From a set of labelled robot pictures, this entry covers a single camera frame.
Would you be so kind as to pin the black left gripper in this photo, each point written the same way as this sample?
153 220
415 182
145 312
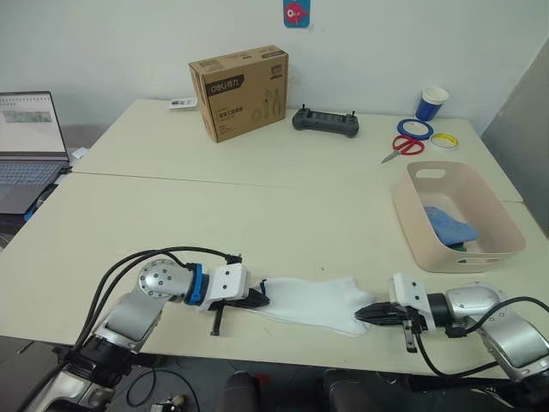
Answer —
217 319

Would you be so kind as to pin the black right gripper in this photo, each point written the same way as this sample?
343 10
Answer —
409 328

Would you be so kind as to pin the white sock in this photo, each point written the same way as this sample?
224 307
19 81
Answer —
313 302

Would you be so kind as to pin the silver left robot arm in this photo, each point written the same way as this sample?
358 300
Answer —
128 313

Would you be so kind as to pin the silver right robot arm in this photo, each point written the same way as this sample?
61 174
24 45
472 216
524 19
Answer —
506 330

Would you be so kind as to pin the pink plastic container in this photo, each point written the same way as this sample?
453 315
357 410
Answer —
433 253

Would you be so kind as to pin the dark rounded shape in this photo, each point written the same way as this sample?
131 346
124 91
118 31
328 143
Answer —
242 392

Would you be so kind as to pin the green sock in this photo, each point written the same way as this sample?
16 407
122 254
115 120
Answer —
458 247

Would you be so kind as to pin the blue sock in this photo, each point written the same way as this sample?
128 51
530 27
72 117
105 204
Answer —
450 225

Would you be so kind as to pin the yellow tape roll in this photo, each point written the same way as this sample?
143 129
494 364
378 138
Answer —
434 141

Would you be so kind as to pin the black handheld controller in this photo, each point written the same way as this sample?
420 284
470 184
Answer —
326 122

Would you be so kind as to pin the brown cardboard box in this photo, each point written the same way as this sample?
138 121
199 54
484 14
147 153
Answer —
240 98

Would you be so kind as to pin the small white remote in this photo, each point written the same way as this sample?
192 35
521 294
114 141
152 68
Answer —
183 103

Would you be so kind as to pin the blue paper cup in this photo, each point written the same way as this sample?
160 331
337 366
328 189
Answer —
430 105

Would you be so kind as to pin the grey board panel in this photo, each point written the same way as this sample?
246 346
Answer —
521 141

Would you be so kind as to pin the white power adapter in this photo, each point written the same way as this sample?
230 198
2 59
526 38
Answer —
78 155

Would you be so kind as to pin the grey laptop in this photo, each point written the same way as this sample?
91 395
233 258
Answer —
30 141

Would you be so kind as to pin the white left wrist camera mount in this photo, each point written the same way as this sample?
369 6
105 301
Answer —
227 283

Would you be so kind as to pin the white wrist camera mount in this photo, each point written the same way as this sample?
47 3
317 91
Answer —
412 294
227 283

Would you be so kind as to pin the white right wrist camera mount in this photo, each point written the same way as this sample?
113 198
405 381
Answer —
412 294

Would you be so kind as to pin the blue fish wall sticker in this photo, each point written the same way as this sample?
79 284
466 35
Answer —
297 13

